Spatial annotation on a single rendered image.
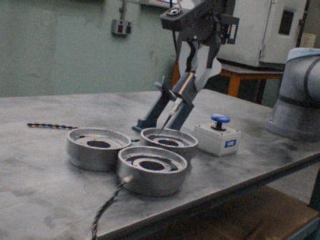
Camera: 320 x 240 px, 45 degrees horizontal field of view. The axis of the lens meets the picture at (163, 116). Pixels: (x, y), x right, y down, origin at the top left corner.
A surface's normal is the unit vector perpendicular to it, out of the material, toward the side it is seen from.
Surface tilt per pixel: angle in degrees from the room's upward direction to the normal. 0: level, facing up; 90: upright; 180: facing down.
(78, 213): 0
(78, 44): 90
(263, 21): 90
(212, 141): 90
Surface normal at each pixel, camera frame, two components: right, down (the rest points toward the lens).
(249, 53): -0.67, 0.07
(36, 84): 0.72, 0.28
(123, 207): 0.16, -0.96
